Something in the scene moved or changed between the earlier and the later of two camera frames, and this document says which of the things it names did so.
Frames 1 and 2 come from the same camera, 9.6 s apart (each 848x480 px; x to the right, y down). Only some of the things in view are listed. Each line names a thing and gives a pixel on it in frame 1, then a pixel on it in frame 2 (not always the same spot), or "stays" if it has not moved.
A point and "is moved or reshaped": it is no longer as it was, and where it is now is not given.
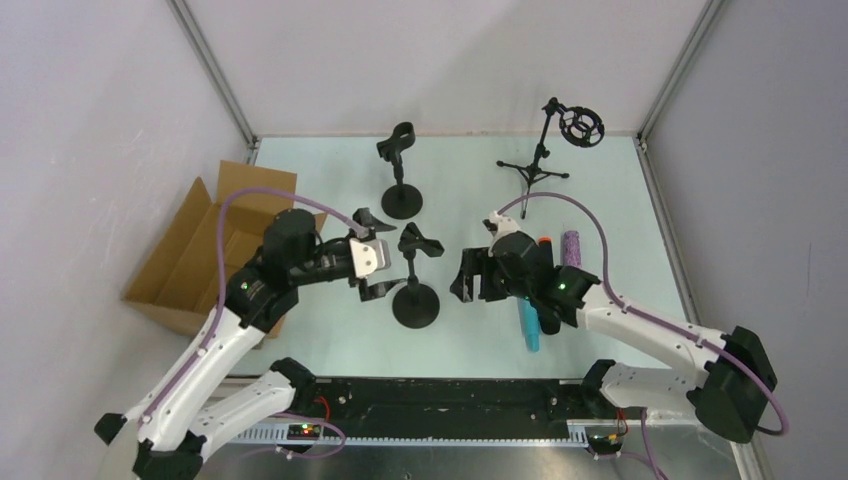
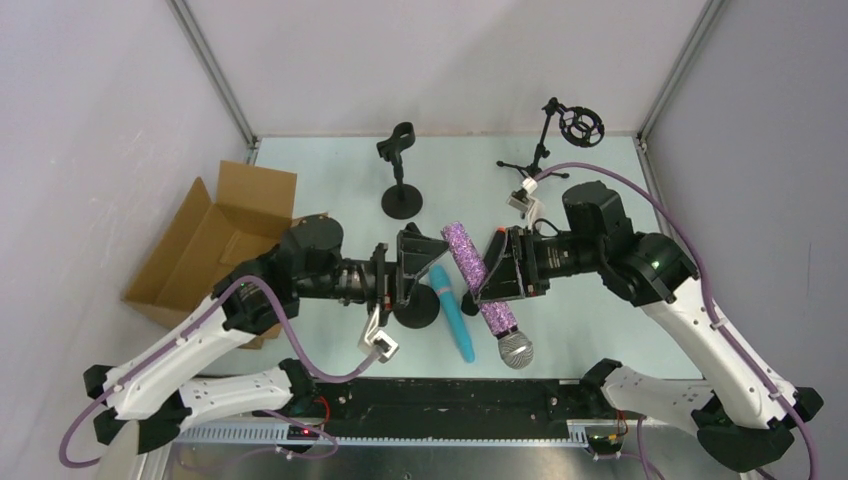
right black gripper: (477, 273) stays
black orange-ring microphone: (548, 305) is moved or reshaped
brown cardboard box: (177, 283) stays
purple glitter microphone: (571, 248) is moved or reshaped
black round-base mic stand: (416, 305) stays
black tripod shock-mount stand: (579, 125) stays
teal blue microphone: (531, 324) to (442, 283)
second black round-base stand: (400, 201) stays
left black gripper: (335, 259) to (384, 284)
